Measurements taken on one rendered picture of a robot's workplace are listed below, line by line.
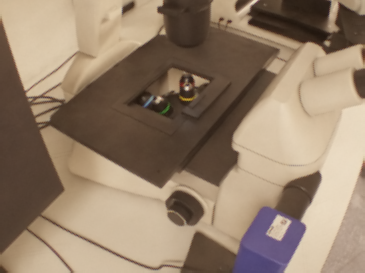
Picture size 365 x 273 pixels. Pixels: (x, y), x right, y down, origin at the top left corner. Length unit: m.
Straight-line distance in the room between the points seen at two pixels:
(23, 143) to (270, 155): 0.29
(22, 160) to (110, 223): 0.29
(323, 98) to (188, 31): 0.20
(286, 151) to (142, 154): 0.18
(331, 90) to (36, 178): 0.36
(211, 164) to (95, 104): 0.20
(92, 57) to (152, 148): 0.25
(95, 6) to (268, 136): 0.34
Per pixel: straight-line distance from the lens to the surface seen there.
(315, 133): 0.47
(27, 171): 0.45
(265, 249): 0.40
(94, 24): 0.63
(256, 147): 0.46
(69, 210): 0.71
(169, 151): 0.49
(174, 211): 0.59
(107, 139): 0.51
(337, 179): 0.78
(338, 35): 0.87
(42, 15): 1.04
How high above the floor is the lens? 1.31
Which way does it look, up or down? 45 degrees down
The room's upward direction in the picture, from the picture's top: 2 degrees counter-clockwise
